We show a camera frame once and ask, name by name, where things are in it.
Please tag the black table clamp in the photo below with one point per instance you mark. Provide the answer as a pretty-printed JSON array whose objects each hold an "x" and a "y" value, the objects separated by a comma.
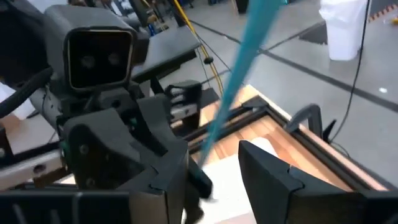
[
  {"x": 329, "y": 130},
  {"x": 306, "y": 109}
]

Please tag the small black hazard-striped mat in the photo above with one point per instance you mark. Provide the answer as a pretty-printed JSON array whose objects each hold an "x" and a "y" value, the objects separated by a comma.
[{"x": 314, "y": 35}]

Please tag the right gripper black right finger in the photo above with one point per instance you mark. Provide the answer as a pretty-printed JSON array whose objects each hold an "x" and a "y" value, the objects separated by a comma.
[{"x": 267, "y": 193}]

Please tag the white trash bin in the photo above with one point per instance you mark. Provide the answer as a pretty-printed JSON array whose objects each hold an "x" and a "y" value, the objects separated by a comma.
[{"x": 345, "y": 31}]

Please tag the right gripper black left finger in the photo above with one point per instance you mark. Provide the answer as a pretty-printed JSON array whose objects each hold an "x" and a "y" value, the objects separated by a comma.
[{"x": 168, "y": 199}]

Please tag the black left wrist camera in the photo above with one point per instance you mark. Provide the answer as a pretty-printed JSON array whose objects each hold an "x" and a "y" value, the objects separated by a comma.
[{"x": 99, "y": 59}]

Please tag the dark grey desk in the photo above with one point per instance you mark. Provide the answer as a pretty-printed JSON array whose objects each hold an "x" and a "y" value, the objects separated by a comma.
[{"x": 164, "y": 49}]

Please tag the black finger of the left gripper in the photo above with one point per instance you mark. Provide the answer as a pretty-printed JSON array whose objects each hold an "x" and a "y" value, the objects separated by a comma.
[
  {"x": 193, "y": 208},
  {"x": 200, "y": 180}
]

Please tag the white plastic bin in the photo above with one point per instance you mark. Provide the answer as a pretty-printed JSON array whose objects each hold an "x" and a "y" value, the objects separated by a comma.
[{"x": 227, "y": 186}]

